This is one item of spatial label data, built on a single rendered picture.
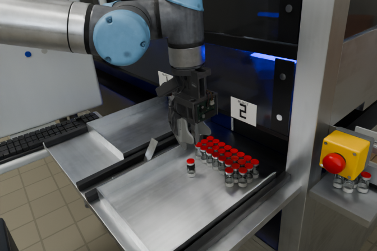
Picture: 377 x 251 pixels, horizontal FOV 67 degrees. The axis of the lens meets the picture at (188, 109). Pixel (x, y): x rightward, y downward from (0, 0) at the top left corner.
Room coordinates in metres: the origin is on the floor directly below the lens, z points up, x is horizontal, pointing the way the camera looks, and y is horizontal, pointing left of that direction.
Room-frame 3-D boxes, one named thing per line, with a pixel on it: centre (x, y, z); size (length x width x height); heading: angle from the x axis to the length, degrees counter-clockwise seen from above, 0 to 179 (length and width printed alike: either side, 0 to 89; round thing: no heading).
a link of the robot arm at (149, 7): (0.56, 0.09, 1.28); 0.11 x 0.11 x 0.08; 3
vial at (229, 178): (0.55, -0.09, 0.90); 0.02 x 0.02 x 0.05
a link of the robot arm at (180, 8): (0.58, 0.00, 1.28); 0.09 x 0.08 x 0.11; 93
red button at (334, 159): (0.46, -0.28, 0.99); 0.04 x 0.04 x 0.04; 38
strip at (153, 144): (0.65, 0.15, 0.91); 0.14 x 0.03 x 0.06; 129
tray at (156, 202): (0.54, 0.02, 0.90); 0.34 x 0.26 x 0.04; 128
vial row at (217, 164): (0.60, -0.07, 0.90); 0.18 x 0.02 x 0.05; 38
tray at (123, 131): (0.88, 0.14, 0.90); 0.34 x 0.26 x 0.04; 128
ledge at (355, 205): (0.50, -0.36, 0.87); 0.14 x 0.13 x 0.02; 128
